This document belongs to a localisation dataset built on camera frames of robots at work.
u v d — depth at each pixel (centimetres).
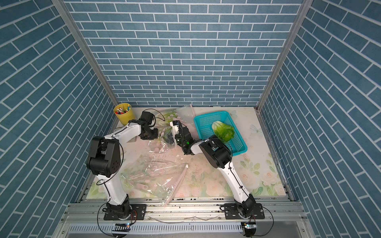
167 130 93
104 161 51
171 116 105
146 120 78
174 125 91
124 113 99
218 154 63
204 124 108
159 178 84
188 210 75
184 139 83
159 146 93
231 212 73
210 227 71
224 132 94
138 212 73
